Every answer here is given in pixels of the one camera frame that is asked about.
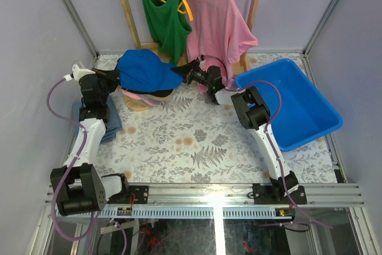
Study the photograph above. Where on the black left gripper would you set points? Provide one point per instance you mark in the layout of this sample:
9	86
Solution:
97	76

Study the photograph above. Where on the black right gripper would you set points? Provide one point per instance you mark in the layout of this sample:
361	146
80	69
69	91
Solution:
188	71

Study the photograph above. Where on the pink cap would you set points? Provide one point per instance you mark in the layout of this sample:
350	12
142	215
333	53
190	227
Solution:
132	95

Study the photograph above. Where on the blue cap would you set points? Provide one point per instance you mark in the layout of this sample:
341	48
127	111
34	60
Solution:
142	70

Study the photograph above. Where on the black sport cap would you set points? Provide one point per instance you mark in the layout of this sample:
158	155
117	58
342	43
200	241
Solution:
160	93

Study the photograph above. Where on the purple cap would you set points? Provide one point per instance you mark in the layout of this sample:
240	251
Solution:
149	101

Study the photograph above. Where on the beige sport cap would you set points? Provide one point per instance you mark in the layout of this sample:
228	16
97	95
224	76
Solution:
158	99

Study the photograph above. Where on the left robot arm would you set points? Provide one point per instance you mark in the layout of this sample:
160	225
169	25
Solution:
77	186

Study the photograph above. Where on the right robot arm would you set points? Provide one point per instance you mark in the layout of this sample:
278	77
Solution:
254	115

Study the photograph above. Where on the wooden clothes rack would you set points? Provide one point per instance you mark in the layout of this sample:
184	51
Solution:
239	67

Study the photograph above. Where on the wooden hat stand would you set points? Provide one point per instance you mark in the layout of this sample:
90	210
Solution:
136	105

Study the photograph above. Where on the folded blue cloth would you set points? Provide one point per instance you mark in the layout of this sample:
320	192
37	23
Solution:
114	125

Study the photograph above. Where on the pink t-shirt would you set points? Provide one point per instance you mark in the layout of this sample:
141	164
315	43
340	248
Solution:
220	33

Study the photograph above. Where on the green tank top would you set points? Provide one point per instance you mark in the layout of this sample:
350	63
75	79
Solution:
168	27

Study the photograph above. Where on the blue plastic bin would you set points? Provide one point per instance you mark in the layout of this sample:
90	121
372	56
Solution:
305	114

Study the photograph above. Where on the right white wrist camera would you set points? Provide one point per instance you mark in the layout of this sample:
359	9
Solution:
201	60

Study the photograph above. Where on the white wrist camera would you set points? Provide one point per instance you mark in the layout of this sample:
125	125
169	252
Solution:
201	60
78	71

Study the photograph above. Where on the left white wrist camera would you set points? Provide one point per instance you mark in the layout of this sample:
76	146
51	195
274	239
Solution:
78	71

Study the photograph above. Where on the aluminium mounting rail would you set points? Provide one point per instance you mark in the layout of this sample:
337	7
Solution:
234	201

